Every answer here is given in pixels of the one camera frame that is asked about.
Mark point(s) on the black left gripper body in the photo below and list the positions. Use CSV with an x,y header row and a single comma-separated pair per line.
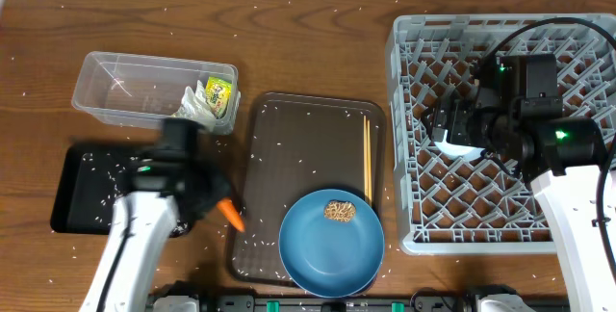
x,y
212,194

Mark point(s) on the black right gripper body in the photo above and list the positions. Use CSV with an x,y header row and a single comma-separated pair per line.
x,y
474,127

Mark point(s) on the orange carrot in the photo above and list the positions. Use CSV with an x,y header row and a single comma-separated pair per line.
x,y
227,208

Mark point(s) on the light blue rice bowl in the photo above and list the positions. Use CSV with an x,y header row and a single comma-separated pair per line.
x,y
453,151

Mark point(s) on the white wrapper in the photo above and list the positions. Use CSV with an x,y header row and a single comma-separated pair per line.
x,y
194,107

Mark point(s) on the green snack packet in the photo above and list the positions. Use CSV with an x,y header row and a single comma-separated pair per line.
x,y
217,94

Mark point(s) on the brown food scrap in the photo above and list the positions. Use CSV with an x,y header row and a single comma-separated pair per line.
x,y
336,210

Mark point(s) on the blue plate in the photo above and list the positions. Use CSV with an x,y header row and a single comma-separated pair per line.
x,y
328,258

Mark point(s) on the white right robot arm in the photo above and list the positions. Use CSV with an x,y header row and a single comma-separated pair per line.
x,y
518,113

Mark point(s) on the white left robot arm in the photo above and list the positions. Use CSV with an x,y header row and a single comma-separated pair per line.
x,y
170,182

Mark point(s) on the grey dishwasher rack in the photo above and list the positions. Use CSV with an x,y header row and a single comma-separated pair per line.
x,y
449,206

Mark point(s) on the black waste tray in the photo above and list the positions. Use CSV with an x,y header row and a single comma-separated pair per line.
x,y
94,176

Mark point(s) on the wooden chopstick right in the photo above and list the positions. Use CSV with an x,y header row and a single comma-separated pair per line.
x,y
370,161

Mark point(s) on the wooden chopstick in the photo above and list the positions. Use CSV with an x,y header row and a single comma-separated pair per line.
x,y
366,160
370,161

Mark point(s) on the brown serving tray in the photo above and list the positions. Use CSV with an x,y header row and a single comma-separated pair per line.
x,y
298,144

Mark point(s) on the wooden chopstick left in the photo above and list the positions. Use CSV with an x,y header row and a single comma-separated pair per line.
x,y
366,160

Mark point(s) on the clear plastic bin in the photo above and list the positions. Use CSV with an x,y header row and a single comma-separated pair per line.
x,y
140,91

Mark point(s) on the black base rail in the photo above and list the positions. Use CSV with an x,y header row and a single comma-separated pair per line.
x,y
182,296

